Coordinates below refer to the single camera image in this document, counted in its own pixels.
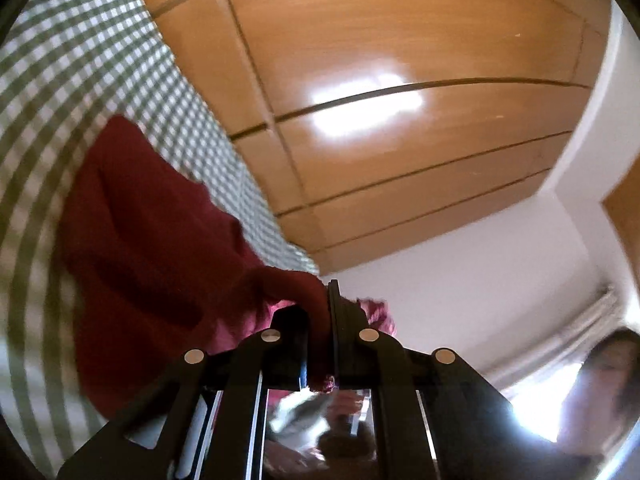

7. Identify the dark red sweater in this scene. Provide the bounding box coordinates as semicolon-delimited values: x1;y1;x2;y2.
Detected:
60;115;398;418

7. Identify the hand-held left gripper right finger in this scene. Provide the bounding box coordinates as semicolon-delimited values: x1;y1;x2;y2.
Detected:
327;279;576;480

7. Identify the wooden wardrobe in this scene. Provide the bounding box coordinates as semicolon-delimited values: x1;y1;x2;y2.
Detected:
122;0;614;279

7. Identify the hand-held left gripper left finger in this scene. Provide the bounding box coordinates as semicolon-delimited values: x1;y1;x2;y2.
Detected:
57;305;313;480

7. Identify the wooden door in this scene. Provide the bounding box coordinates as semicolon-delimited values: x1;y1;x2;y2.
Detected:
600;170;640;321

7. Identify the green checked bed cover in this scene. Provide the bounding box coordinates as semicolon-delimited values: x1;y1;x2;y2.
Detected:
0;0;321;480

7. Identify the window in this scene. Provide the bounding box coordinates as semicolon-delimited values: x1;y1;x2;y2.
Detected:
495;360;586;443

